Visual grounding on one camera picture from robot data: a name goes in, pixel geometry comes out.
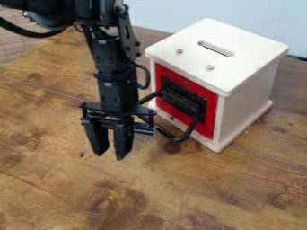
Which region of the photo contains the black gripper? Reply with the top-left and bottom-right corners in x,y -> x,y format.
79,102 -> 157,160

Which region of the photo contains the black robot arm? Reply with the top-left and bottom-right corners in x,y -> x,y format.
0,0 -> 157,160

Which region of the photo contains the red drawer front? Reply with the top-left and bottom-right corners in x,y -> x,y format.
155,64 -> 219,138

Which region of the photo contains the white wooden box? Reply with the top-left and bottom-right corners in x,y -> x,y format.
146,18 -> 289,152

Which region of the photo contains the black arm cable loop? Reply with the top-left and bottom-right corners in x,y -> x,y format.
131,62 -> 153,91

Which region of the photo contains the black metal drawer handle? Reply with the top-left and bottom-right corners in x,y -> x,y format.
137,87 -> 206,143

